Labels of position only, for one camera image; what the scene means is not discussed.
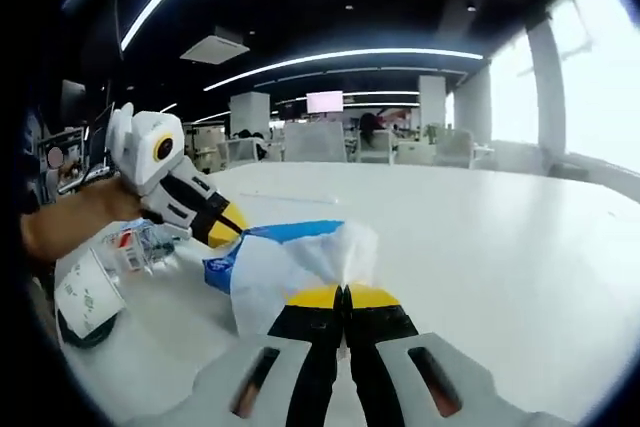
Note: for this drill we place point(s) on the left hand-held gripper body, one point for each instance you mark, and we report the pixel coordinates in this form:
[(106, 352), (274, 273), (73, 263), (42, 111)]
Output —
[(145, 152)]

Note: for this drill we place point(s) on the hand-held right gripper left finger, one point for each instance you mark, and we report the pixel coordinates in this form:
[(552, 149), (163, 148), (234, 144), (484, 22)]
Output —
[(295, 337)]

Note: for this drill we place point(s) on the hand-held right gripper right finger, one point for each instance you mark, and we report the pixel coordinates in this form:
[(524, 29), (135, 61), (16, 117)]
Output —
[(390, 342)]

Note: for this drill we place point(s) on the clear water bottle red label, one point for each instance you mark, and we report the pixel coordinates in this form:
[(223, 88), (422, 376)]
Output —
[(140, 242)]

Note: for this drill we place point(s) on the white tissue sheet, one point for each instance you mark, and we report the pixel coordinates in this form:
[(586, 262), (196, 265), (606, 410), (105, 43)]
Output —
[(290, 267)]

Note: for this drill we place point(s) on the white paper cup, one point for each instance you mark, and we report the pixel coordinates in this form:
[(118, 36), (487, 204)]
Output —
[(85, 292)]

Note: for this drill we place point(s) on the open laptop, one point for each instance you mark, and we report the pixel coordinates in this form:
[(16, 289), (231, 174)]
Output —
[(102, 124)]

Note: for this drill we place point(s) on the dark monitor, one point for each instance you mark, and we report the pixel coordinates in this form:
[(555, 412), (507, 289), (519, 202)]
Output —
[(72, 97)]

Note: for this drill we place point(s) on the white office chair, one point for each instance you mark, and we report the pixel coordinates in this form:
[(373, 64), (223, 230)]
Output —
[(315, 142)]

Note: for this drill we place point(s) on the ceiling air vent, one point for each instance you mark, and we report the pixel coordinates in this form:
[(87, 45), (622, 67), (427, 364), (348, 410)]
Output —
[(215, 46)]

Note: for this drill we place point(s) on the white table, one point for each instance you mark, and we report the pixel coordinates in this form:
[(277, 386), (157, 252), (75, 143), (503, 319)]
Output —
[(475, 247)]

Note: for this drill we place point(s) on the long curved ceiling light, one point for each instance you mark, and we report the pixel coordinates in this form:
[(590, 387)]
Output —
[(350, 53)]

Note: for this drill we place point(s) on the potted plant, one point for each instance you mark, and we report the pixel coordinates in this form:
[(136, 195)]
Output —
[(431, 132)]

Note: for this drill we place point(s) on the wall screen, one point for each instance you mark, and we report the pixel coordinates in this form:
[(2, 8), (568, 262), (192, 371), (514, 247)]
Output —
[(325, 102)]

